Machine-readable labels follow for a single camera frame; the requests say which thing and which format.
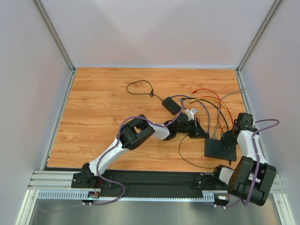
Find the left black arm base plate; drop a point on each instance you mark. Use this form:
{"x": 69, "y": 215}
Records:
{"x": 95, "y": 183}

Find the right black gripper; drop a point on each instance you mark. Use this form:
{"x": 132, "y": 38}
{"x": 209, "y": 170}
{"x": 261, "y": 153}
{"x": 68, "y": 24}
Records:
{"x": 228, "y": 137}

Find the aluminium frame post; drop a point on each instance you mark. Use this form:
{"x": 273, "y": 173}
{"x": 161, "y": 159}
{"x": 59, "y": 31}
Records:
{"x": 45, "y": 17}
{"x": 261, "y": 30}

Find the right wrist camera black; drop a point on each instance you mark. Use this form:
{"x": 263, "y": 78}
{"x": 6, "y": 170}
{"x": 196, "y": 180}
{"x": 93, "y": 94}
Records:
{"x": 244, "y": 121}

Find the left aluminium frame post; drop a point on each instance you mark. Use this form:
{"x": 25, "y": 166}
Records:
{"x": 45, "y": 17}

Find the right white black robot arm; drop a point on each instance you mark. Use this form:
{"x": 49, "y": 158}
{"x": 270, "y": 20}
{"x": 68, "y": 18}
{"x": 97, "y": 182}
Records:
{"x": 252, "y": 179}

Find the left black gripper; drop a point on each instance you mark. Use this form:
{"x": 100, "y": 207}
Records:
{"x": 194, "y": 129}

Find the aluminium front rail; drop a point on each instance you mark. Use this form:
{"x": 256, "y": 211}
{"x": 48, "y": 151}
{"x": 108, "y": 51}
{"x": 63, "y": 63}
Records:
{"x": 62, "y": 180}

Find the black power adapter brick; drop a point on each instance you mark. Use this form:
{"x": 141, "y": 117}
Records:
{"x": 171, "y": 106}

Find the black network switch box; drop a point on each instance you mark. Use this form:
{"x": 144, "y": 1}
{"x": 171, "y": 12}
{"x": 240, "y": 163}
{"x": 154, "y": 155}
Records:
{"x": 217, "y": 149}

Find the grey slotted cable duct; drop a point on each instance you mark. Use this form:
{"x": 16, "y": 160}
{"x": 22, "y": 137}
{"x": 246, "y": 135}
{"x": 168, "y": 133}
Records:
{"x": 85, "y": 195}

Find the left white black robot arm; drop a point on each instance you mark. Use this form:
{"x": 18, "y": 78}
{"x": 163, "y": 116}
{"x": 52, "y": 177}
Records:
{"x": 134, "y": 132}

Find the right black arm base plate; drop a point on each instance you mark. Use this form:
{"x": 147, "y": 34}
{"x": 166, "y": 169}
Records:
{"x": 208, "y": 181}

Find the right aluminium frame post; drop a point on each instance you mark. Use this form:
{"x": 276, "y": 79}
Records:
{"x": 261, "y": 30}

